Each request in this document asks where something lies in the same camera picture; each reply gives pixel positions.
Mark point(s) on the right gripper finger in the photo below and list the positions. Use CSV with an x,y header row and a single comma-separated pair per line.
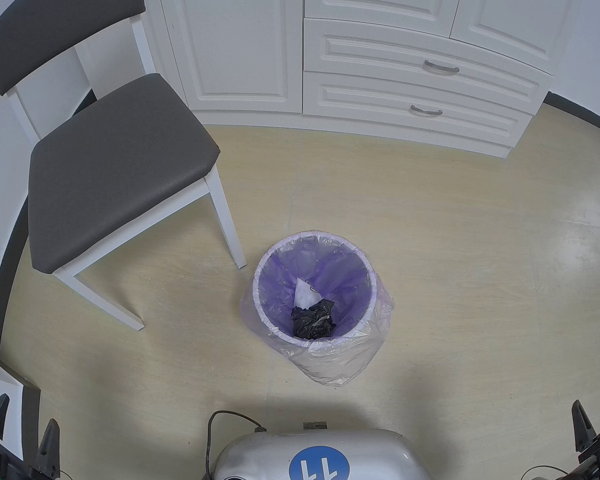
x,y
585,430

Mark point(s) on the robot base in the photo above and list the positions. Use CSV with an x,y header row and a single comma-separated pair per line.
x,y
330,453

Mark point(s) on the white paper scrap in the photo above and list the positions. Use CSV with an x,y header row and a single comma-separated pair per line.
x,y
306,293

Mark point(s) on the black plastic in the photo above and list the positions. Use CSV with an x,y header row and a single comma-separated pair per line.
x,y
315,320

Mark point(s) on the white chair grey seat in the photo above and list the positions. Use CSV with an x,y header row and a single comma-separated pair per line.
x,y
120,168

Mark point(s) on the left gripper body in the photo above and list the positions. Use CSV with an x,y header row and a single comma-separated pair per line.
x,y
5,463

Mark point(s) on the purple plastic bag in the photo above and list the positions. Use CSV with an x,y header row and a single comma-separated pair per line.
x,y
340,363

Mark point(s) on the white wardrobe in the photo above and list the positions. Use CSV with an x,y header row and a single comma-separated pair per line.
x,y
380,43

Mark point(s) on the white trash bin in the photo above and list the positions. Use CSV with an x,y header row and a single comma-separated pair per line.
x,y
265,318

